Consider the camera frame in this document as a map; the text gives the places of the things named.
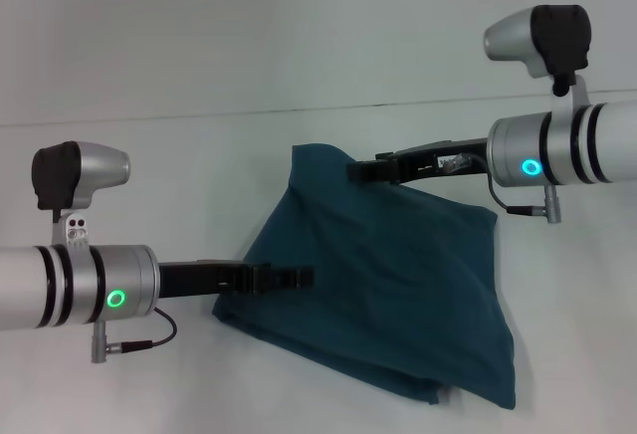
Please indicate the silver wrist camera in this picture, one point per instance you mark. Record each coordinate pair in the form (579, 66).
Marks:
(74, 180)
(542, 46)

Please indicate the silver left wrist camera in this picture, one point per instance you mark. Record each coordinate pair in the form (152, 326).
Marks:
(74, 180)

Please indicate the teal t-shirt with FREE print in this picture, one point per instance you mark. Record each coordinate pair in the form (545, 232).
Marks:
(388, 265)

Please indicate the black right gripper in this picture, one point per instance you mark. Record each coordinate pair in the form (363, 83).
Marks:
(443, 160)

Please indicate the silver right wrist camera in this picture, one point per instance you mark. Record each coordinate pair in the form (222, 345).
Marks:
(542, 46)

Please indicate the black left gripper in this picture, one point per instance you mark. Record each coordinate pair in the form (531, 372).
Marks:
(204, 280)

